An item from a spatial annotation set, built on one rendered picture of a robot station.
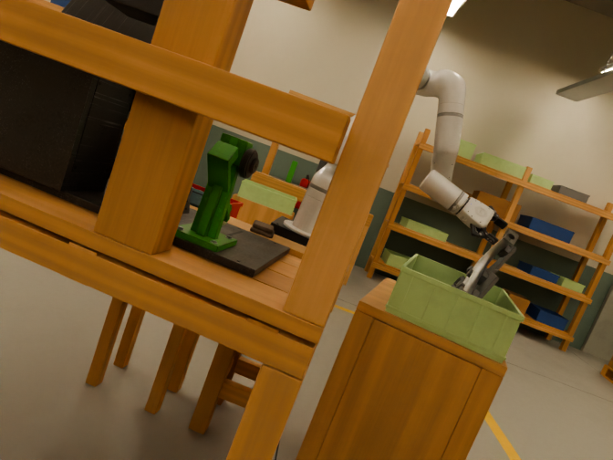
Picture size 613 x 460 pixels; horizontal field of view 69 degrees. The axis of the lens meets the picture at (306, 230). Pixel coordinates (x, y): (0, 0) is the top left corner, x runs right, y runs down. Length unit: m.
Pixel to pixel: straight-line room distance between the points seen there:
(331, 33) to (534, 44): 2.90
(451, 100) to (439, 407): 1.05
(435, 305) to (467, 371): 0.23
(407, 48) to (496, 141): 6.40
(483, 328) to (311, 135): 1.00
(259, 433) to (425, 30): 0.84
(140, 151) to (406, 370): 1.12
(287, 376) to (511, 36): 6.95
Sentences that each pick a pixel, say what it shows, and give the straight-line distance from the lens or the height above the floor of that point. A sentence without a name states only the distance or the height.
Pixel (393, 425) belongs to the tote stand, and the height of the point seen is 0.43.
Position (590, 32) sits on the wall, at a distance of 8.00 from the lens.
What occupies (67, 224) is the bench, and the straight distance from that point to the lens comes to 1.07.
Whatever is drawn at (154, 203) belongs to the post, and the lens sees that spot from 0.96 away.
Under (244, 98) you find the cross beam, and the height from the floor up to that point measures 1.24.
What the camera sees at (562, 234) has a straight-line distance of 7.09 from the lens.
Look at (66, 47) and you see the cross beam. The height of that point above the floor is 1.21.
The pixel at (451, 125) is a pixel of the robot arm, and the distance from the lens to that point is 1.67.
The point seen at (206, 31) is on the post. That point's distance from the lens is 0.97.
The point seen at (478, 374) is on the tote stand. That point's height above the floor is 0.73.
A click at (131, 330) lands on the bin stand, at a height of 0.19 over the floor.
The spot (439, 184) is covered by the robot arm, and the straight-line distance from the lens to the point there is 1.63.
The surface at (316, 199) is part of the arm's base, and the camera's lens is 1.76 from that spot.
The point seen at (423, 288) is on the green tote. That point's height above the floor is 0.92.
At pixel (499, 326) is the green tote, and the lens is 1.61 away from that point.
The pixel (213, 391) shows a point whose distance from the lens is 1.94.
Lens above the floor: 1.16
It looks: 8 degrees down
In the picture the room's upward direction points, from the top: 21 degrees clockwise
